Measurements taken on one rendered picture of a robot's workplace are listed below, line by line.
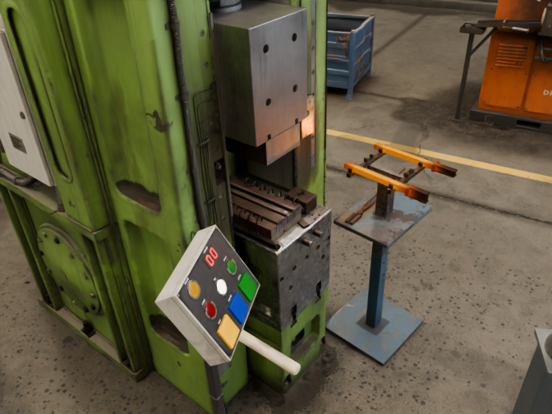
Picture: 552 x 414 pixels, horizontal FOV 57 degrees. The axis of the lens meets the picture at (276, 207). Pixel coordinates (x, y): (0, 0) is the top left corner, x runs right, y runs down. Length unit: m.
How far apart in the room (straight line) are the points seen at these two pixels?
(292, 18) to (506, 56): 3.62
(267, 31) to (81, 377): 2.03
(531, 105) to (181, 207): 4.07
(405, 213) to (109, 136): 1.37
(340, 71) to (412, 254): 2.73
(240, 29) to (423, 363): 1.94
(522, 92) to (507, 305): 2.53
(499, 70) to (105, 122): 4.00
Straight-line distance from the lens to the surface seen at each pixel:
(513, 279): 3.48
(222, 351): 1.57
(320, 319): 2.63
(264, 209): 2.12
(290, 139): 1.92
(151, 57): 1.59
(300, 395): 2.68
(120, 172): 2.08
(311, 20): 2.14
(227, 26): 1.69
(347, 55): 5.60
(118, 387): 2.87
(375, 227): 2.39
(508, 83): 5.29
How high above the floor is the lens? 2.19
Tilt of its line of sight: 34 degrees down
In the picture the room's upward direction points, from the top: 3 degrees counter-clockwise
